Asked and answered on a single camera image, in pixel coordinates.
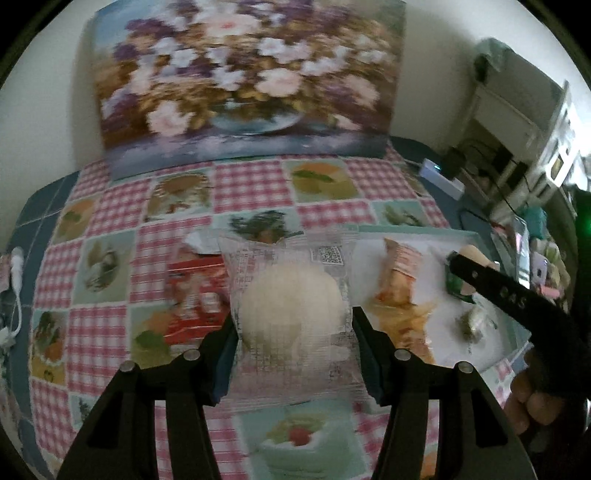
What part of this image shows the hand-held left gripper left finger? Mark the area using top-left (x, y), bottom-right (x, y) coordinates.
top-left (58, 316), bottom-right (238, 480)

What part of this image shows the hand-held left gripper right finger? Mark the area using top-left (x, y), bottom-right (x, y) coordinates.
top-left (352, 307), bottom-right (532, 480)

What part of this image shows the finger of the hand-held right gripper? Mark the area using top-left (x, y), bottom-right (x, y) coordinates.
top-left (450, 254), bottom-right (498, 298)

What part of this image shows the green snack packet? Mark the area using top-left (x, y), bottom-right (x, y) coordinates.
top-left (444, 265), bottom-right (476, 302)

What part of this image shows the yellow cake packet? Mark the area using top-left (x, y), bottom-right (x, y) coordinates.
top-left (369, 300), bottom-right (437, 365)

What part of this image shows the clear packet with white pastry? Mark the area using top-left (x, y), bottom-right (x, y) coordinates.
top-left (455, 307), bottom-right (498, 343)

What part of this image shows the white tray with teal rim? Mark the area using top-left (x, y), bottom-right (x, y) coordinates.
top-left (355, 225), bottom-right (532, 370)

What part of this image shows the pink orange biscuit packet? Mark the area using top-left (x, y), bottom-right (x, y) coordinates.
top-left (376, 237), bottom-right (428, 305)

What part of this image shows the red snack packet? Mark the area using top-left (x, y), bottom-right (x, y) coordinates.
top-left (166, 257), bottom-right (232, 347)

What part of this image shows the round white cake packet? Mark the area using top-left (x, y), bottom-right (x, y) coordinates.
top-left (217, 231), bottom-right (376, 411)

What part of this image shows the white green printed packet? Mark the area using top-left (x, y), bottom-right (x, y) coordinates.
top-left (185, 230), bottom-right (223, 256)

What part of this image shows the person's right hand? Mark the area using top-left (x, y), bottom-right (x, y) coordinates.
top-left (505, 369), bottom-right (571, 435)

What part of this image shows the white power strip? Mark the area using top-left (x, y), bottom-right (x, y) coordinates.
top-left (418, 158), bottom-right (465, 200)

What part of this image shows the black plug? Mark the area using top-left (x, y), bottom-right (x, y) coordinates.
top-left (442, 147), bottom-right (468, 180)

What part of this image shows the pink checked tablecloth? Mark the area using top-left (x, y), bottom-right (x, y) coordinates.
top-left (28, 138), bottom-right (532, 480)

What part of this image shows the white shelf unit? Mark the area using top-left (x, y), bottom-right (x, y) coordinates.
top-left (466, 39), bottom-right (583, 208)

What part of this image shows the flower painting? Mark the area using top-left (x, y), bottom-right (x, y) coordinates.
top-left (88, 0), bottom-right (407, 178)

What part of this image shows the white cable adapter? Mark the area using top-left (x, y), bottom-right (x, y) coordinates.
top-left (0, 246), bottom-right (25, 346)

